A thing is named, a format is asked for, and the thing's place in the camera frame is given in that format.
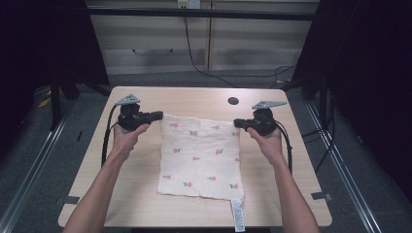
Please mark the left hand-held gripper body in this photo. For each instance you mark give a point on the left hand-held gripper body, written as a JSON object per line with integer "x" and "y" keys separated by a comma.
{"x": 131, "y": 118}

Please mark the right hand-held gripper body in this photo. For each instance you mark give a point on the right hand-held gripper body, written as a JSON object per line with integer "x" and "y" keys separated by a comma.
{"x": 264, "y": 123}

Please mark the white floral print cloth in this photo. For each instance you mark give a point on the white floral print cloth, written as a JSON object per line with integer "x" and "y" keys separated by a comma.
{"x": 200, "y": 155}

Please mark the person's left hand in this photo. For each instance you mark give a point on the person's left hand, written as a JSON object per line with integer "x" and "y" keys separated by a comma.
{"x": 126, "y": 142}

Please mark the person's right hand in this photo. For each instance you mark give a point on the person's right hand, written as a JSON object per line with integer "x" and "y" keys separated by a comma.
{"x": 268, "y": 147}

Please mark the black metal stand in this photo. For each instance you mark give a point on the black metal stand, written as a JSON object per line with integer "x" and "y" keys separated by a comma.
{"x": 55, "y": 103}

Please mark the grey tape strip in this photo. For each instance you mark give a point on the grey tape strip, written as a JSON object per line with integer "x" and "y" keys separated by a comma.
{"x": 321, "y": 196}
{"x": 69, "y": 200}

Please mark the black horizontal metal bar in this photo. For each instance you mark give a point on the black horizontal metal bar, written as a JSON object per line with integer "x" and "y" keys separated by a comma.
{"x": 194, "y": 14}

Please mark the black curtain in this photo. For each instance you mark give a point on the black curtain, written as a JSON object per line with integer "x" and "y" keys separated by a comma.
{"x": 39, "y": 48}
{"x": 372, "y": 81}

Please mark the silver floor rail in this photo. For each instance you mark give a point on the silver floor rail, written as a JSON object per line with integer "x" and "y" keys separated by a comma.
{"x": 35, "y": 168}
{"x": 343, "y": 168}

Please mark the white wall power outlet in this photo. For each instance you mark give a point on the white wall power outlet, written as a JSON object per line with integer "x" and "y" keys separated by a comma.
{"x": 189, "y": 4}

